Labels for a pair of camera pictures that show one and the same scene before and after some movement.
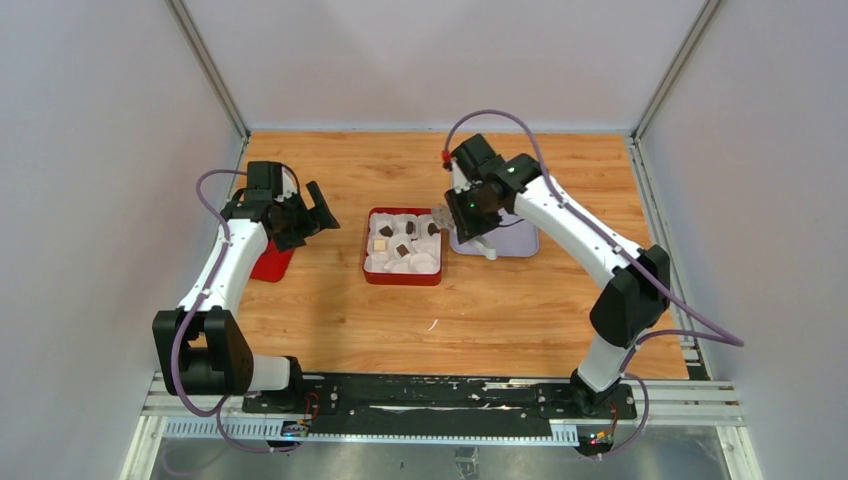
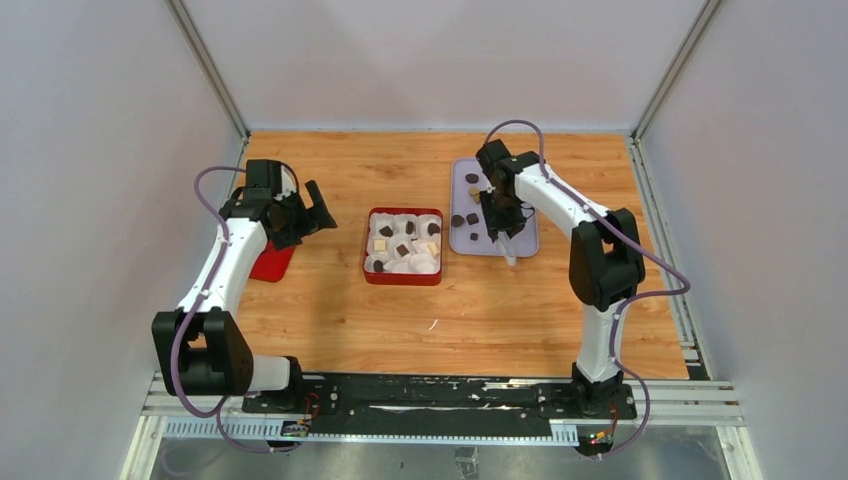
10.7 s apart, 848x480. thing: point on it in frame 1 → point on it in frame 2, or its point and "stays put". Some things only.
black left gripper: (318, 214) stays put
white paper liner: (402, 243) stays put
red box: (402, 246) stays put
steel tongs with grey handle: (444, 219) → (509, 255)
